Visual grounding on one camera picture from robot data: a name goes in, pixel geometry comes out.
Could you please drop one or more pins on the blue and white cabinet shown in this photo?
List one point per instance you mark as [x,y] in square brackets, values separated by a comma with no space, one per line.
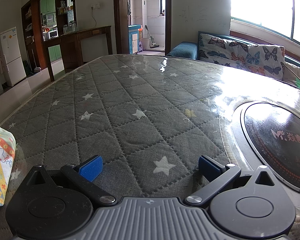
[134,38]

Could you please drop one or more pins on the dark wooden door frame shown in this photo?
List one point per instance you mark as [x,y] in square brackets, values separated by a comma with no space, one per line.
[118,17]

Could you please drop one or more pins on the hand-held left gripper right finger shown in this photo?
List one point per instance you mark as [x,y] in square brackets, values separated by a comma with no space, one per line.
[207,167]

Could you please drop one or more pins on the dark wooden console table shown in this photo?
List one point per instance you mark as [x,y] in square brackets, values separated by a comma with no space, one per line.
[72,45]

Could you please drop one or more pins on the dark wooden shelf unit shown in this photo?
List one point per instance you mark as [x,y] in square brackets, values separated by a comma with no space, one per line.
[36,30]

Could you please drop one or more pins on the white bucket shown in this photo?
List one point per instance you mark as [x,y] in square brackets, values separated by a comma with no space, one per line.
[145,43]

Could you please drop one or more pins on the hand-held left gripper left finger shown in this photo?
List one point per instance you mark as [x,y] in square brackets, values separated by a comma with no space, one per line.
[91,168]

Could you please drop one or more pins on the white microwave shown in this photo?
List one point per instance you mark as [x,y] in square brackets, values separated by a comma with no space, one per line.
[53,33]

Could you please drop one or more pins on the white refrigerator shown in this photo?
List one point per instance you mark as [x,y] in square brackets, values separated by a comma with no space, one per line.
[12,55]

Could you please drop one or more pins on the grey quilted star table cover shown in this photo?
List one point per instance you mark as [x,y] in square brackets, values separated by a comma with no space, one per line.
[130,120]

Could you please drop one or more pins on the white pillow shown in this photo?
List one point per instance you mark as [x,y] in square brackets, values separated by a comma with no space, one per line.
[294,73]

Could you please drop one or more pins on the butterfly print cushion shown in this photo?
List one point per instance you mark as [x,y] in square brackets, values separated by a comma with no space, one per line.
[240,52]

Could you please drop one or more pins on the small white floor appliance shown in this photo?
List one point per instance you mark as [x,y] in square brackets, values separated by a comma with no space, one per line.
[37,70]

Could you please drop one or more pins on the round black hotplate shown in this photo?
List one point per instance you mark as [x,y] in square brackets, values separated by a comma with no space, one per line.
[277,140]

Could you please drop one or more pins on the teal sofa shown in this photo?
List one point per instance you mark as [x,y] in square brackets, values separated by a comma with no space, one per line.
[185,50]

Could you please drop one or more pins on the mop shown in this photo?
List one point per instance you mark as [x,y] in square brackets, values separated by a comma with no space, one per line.
[152,40]

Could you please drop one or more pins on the white wall socket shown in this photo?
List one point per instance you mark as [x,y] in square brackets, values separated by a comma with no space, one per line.
[95,5]

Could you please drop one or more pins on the window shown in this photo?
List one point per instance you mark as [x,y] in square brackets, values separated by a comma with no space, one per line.
[260,2]

